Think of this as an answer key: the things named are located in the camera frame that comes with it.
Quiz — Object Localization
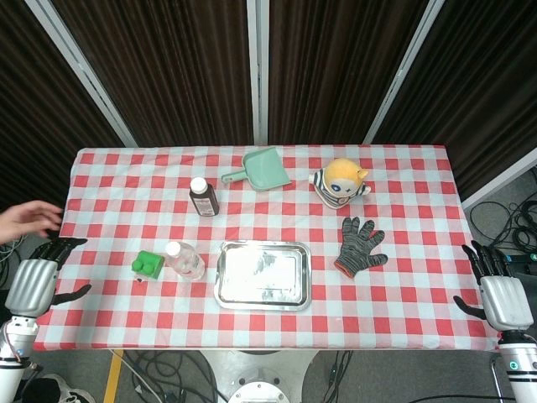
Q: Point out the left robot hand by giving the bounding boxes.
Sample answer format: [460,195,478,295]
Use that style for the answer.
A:
[4,236,92,318]

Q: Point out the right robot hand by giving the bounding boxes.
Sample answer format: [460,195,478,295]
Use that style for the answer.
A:
[453,240,534,332]

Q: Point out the person's bare hand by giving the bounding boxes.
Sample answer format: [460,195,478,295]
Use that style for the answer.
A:
[0,200,65,245]

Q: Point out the clear plastic bottle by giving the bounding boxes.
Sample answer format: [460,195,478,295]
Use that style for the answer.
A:
[164,241,206,282]

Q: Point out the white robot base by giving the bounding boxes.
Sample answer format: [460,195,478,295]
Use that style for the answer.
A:
[200,349,319,403]

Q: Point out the brown medicine bottle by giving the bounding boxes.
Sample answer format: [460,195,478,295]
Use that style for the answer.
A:
[189,176,221,217]

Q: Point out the metal tray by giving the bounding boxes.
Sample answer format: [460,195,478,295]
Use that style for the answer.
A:
[213,240,313,312]

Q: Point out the black white sneaker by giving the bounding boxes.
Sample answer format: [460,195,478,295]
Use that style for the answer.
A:
[24,373,96,403]

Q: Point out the green toy block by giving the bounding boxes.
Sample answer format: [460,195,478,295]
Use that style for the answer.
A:
[131,250,164,281]

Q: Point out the yellow floor tape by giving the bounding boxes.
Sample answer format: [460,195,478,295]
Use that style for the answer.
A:
[102,348,126,403]

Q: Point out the grey knitted glove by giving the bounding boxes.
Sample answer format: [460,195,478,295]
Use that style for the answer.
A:
[334,216,389,279]

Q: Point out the yellow plush doll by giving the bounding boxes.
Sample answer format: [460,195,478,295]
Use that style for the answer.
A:
[309,157,373,210]

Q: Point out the red white checkered tablecloth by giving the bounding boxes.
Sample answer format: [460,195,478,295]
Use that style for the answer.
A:
[32,144,503,353]

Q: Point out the green plastic dustpan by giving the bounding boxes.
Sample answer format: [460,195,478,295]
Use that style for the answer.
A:
[221,149,292,193]

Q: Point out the grey white cable bundle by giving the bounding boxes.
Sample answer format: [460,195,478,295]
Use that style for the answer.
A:
[0,234,29,290]

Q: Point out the black cable bundle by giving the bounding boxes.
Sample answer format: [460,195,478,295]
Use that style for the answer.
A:
[468,200,537,258]

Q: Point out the black floor cables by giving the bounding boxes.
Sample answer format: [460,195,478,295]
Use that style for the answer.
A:
[109,349,230,403]

